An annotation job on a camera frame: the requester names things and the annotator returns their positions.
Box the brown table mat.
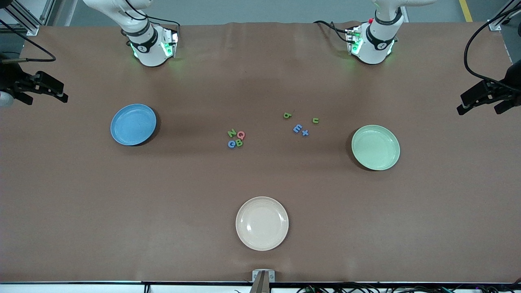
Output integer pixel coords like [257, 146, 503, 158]
[0, 21, 521, 284]

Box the blue plate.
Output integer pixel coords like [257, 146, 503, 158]
[110, 103, 157, 147]

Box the green plate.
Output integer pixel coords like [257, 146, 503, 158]
[351, 125, 401, 171]

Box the aluminium frame profile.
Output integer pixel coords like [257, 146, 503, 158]
[0, 0, 56, 36]
[488, 0, 521, 31]

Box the grey metal camera bracket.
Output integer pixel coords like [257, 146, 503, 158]
[252, 269, 276, 293]

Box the cream plate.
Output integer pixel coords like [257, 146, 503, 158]
[235, 196, 289, 251]

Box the black right arm base cable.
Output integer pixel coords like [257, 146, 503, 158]
[122, 0, 181, 43]

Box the black left arm base cable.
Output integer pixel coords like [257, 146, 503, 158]
[313, 20, 351, 43]

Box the black arm base cable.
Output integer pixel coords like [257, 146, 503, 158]
[122, 0, 181, 43]
[313, 20, 351, 43]

